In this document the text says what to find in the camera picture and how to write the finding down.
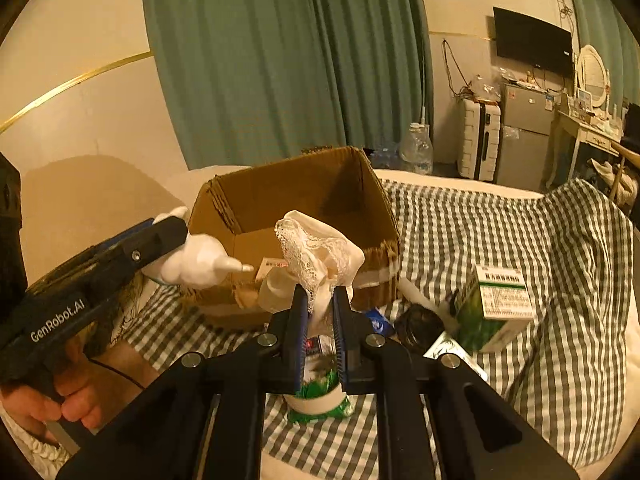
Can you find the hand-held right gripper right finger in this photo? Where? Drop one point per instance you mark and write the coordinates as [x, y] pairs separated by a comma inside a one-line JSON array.
[[340, 332]]

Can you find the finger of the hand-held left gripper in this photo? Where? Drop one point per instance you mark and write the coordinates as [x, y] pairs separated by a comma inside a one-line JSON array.
[[127, 234], [150, 247]]

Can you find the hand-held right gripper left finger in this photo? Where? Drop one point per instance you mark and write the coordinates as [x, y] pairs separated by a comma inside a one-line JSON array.
[[300, 330]]

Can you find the white plush toy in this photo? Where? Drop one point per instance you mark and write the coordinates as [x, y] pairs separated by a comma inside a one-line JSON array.
[[202, 262]]

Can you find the white lace cloth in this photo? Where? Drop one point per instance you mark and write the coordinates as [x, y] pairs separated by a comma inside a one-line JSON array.
[[320, 255]]

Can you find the brown cardboard box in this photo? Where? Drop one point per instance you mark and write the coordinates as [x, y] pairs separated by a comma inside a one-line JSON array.
[[250, 200]]

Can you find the person's left hand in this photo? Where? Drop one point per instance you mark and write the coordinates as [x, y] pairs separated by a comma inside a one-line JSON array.
[[80, 405]]

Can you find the blue tissue pack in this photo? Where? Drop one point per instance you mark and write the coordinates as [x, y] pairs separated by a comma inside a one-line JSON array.
[[381, 324]]

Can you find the green white snack packet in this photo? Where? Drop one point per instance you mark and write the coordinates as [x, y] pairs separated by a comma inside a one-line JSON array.
[[320, 400]]

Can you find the black round object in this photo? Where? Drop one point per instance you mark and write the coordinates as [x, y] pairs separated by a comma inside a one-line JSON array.
[[420, 327]]

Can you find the white green flat packet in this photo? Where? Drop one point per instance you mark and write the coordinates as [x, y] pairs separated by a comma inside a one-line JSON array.
[[452, 350]]

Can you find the green medicine box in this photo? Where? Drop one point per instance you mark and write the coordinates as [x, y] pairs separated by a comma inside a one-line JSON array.
[[487, 310]]

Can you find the clear plastic water bottle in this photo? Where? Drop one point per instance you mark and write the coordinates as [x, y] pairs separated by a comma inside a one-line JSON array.
[[416, 150]]

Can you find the green checked bed sheet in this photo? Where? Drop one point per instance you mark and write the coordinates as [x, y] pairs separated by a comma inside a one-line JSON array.
[[565, 310]]

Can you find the wide green curtain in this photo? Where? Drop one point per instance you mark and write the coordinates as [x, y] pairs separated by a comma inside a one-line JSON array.
[[280, 60]]

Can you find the white suitcase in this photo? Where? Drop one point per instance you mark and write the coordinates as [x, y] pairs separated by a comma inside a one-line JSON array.
[[477, 140]]

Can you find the grey fridge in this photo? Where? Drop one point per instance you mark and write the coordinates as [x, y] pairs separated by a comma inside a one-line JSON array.
[[525, 135]]

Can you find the white vanity table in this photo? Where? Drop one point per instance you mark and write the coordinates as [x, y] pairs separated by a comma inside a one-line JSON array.
[[592, 132]]

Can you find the wooden chair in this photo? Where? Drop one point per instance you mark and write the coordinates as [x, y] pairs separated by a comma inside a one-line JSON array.
[[627, 152]]

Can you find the white oval mirror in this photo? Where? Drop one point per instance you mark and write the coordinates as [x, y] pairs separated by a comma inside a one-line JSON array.
[[592, 75]]

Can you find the narrow green curtain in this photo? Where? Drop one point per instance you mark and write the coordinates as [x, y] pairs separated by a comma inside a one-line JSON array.
[[595, 15]]

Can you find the black wall television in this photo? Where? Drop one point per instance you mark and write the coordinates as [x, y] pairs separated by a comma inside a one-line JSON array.
[[532, 42]]

